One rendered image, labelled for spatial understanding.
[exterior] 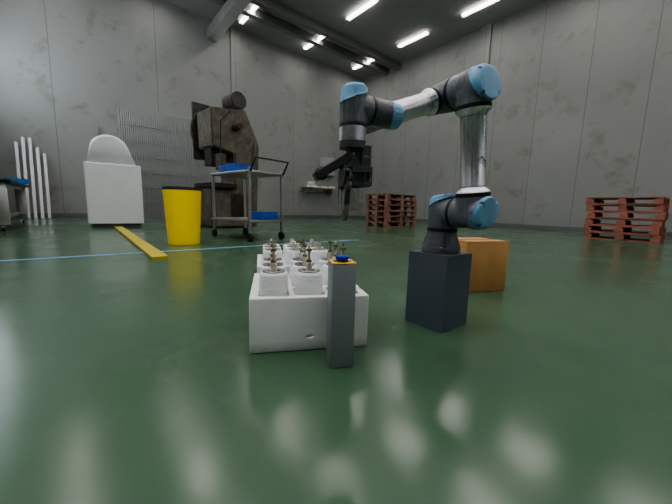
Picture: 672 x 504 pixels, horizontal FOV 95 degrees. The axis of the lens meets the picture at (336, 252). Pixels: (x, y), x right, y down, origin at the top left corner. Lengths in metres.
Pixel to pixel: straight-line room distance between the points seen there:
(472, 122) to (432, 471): 0.99
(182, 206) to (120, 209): 3.11
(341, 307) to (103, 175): 6.24
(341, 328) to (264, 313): 0.25
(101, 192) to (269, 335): 6.02
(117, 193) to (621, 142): 11.40
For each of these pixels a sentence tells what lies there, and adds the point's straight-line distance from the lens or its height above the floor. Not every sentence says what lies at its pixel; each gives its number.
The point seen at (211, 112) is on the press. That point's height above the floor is 2.17.
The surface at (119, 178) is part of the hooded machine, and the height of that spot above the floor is 0.88.
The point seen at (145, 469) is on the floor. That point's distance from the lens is 0.75.
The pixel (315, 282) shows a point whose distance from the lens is 1.03.
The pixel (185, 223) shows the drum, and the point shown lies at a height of 0.25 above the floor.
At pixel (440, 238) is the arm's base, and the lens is 1.27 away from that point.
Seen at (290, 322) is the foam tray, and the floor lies 0.10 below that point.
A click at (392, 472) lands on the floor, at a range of 0.69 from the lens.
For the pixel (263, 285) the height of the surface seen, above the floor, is 0.21.
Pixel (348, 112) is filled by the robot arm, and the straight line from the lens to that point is 0.90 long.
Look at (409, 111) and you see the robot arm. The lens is 1.18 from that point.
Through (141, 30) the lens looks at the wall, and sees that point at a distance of 12.35.
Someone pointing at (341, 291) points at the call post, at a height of 0.23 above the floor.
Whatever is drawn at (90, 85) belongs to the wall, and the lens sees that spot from 11.63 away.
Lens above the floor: 0.47
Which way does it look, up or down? 8 degrees down
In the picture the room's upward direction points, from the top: 2 degrees clockwise
